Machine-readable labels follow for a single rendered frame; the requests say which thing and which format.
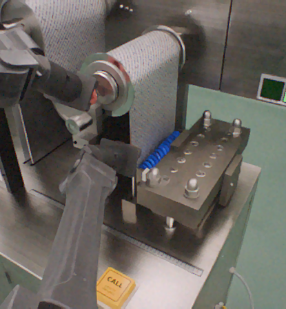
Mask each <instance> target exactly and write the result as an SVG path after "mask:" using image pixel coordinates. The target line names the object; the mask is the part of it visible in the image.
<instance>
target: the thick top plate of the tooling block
mask: <svg viewBox="0 0 286 309"><path fill-rule="evenodd" d="M201 117H202V116H201ZM231 125H232V123H228V122H225V121H221V120H218V119H214V118H212V125H210V126H203V125H201V118H200V119H199V120H198V121H197V122H196V123H195V124H194V125H193V126H192V127H191V128H190V129H189V130H190V131H192V137H191V138H190V139H189V141H188V142H187V143H186V144H185V145H184V146H183V147H182V148H181V149H180V150H179V151H178V152H174V151H171V150H170V151H169V152H168V153H167V154H166V155H165V156H164V157H163V158H162V159H161V160H160V161H159V162H158V163H157V165H156V166H155V168H157V169H158V170H159V172H160V176H161V185H160V186H159V187H155V188H153V187H149V186H148V185H147V184H146V181H140V182H139V184H138V185H137V203H138V204H140V205H142V206H145V207H147V208H149V209H152V210H154V211H157V212H159V213H161V214H163V215H166V216H168V217H171V218H173V219H175V220H177V221H180V222H182V223H185V224H187V225H189V226H191V227H194V228H197V226H198V225H199V223H200V222H201V220H202V218H203V217H204V215H205V213H206V212H207V210H208V208H209V207H210V205H211V204H212V202H213V200H214V199H215V197H216V195H217V194H218V192H219V190H220V189H221V184H222V180H223V173H224V172H225V171H226V169H227V167H228V166H229V164H230V163H231V161H232V159H233V158H234V156H235V155H236V154H238V155H242V153H243V151H244V149H245V148H246V146H247V143H248V140H249V134H250V130H251V128H246V127H243V126H242V133H241V134H232V133H230V132H229V129H230V127H231ZM190 178H195V179H197V180H198V186H199V187H200V190H199V192H200V195H199V197H198V198H197V199H188V198H187V197H185V195H184V190H185V186H186V185H187V181H188V180H189V179H190Z"/></svg>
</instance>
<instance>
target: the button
mask: <svg viewBox="0 0 286 309"><path fill-rule="evenodd" d="M134 288H135V280H133V279H131V278H129V277H127V276H125V275H124V274H122V273H120V272H118V271H117V270H115V269H113V268H111V267H109V268H108V269H107V270H106V271H105V273H104V274H103V275H102V277H101V278H100V279H99V280H98V281H97V283H96V295H97V300H99V301H100V302H102V303H104V304H105V305H107V306H109V307H110V308H112V309H121V307H122V306H123V304H124V302H125V300H126V299H127V297H128V296H129V294H130V293H131V292H132V291H133V289H134Z"/></svg>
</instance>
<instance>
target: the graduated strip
mask: <svg viewBox="0 0 286 309"><path fill-rule="evenodd" d="M28 193H30V194H32V195H34V196H36V197H38V198H39V199H41V200H43V201H45V202H47V203H49V204H51V205H53V206H56V207H58V208H60V209H62V210H64V208H65V203H63V202H61V201H58V200H56V199H54V198H52V197H50V196H48V195H46V194H43V193H42V192H39V191H38V190H36V189H34V188H33V189H31V190H30V191H29V192H28ZM102 230H104V231H106V232H108V233H110V234H111V235H114V236H116V237H118V238H120V239H122V240H124V241H126V242H128V243H130V244H132V245H134V246H136V247H138V248H140V249H142V250H145V251H147V252H151V253H152V254H154V255H156V256H158V257H160V258H162V259H164V260H166V261H168V262H170V263H173V264H175V265H177V266H179V267H181V268H183V269H185V270H187V271H189V272H191V273H193V274H195V275H196V276H198V277H201V275H202V273H203V271H204V270H203V269H201V268H199V267H198V266H195V265H194V264H192V263H189V262H187V261H185V260H183V259H181V258H179V257H177V256H175V255H172V254H170V253H168V252H165V251H163V250H161V249H158V248H156V247H154V246H152V245H150V244H148V243H146V242H144V241H141V240H140V239H137V238H136V237H133V236H132V235H129V234H127V233H125V232H123V231H121V230H119V229H117V228H114V227H112V226H110V225H108V224H106V223H104V222H103V229H102Z"/></svg>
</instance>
